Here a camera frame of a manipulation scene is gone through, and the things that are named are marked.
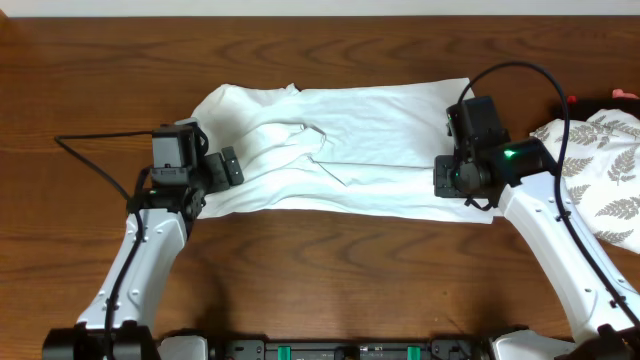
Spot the white printed t-shirt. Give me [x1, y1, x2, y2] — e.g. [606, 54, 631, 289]
[192, 78, 499, 224]

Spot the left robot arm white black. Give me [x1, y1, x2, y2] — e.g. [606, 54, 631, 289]
[42, 118, 244, 359]

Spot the black garment with red details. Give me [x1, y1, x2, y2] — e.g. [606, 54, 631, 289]
[567, 89, 639, 121]

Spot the white fern pattern cloth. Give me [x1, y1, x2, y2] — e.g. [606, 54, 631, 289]
[562, 110, 639, 253]

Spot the black mounting rail with clamps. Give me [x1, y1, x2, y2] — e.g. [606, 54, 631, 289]
[157, 327, 576, 360]

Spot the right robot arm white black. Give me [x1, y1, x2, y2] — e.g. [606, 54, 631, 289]
[433, 97, 639, 359]

